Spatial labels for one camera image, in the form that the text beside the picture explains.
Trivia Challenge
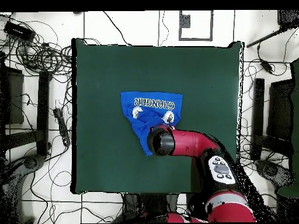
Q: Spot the blue printed t-shirt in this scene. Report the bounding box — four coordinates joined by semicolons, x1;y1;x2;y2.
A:
120;91;183;156

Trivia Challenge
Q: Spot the dark flat panel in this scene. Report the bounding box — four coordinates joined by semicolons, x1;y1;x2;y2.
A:
0;65;25;125
266;79;294;141

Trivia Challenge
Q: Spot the dark green table cloth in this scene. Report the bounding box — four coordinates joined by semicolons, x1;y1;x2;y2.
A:
71;38;245;195

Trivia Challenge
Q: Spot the black upright bar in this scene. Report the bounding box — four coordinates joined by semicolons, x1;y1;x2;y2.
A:
36;71;51;156
251;78;265;162

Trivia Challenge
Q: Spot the black power strip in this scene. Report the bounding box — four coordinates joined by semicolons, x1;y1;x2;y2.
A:
53;108;71;147

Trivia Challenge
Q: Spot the small dark box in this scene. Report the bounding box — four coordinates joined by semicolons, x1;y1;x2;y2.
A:
180;14;191;29

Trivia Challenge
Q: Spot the black stand leg with caster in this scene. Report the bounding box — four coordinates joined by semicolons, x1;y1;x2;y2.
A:
255;159;294;187
0;153;45;223

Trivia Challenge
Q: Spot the black rod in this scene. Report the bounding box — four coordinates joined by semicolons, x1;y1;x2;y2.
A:
246;26;284;48

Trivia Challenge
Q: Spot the black speckled block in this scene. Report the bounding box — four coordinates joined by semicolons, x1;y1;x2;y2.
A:
277;9;299;30

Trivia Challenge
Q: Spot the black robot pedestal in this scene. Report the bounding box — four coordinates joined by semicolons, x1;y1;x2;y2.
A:
122;193;179;218

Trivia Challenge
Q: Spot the long black cable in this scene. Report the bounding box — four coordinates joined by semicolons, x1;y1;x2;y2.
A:
102;10;133;47

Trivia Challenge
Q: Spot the grey square frame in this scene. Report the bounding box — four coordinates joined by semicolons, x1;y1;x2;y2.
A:
178;10;214;42

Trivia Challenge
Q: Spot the black cable adapter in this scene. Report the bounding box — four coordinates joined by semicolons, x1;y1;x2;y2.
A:
260;59;274;73

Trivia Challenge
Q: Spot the tangled black cable coil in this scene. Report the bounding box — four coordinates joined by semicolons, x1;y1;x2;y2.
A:
13;40;73;78

